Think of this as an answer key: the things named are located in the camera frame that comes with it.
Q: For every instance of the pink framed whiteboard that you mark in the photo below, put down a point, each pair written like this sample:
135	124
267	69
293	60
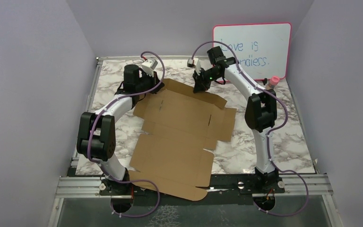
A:
262	50

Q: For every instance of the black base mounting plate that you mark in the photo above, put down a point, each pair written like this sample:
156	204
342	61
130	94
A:
194	189

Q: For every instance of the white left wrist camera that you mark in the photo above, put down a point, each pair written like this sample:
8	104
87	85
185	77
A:
148	66

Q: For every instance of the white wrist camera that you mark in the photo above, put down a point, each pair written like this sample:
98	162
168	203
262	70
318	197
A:
195	64
148	66

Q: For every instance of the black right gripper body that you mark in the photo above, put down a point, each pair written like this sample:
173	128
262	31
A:
208	75

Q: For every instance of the aluminium front frame rail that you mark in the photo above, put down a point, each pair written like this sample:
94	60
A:
307	202

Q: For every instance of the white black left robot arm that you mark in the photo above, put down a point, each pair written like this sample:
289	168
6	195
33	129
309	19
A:
96	138

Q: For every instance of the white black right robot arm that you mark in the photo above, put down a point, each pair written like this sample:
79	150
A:
260	114

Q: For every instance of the brown cardboard box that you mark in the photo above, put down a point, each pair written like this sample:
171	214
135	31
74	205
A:
180	132

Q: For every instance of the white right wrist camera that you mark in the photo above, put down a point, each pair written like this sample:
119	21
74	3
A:
195	64

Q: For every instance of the pink lidded marker jar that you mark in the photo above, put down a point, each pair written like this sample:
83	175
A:
271	85

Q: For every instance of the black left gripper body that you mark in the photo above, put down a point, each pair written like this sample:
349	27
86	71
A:
146	82

